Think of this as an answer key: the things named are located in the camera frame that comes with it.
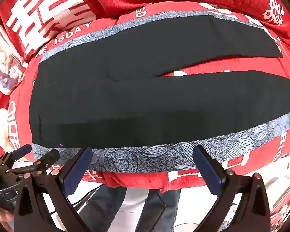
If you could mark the person's left hand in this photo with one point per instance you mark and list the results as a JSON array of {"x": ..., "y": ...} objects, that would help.
[{"x": 2, "y": 217}]

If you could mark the red printed blanket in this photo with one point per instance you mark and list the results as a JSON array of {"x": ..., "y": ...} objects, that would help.
[{"x": 135, "y": 181}]

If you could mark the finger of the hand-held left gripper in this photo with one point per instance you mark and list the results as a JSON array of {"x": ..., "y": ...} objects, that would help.
[
  {"x": 21, "y": 149},
  {"x": 47, "y": 158}
]

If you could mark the blue-grey leaf-patterned cloth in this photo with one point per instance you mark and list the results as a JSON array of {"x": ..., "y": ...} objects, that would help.
[{"x": 159, "y": 159}]

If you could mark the person's right leg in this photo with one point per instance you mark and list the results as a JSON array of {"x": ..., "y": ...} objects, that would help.
[{"x": 162, "y": 210}]

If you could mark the red round box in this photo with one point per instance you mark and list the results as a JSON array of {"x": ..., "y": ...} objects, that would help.
[{"x": 285, "y": 198}]

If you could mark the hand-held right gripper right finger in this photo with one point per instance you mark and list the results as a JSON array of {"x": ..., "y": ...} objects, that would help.
[{"x": 207, "y": 169}]

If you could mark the black pants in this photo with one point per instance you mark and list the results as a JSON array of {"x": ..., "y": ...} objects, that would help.
[{"x": 135, "y": 106}]

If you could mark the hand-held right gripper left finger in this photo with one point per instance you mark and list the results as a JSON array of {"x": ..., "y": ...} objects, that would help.
[{"x": 78, "y": 166}]

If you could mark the printed figure pillow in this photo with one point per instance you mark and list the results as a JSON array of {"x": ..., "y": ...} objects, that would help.
[{"x": 4, "y": 60}]

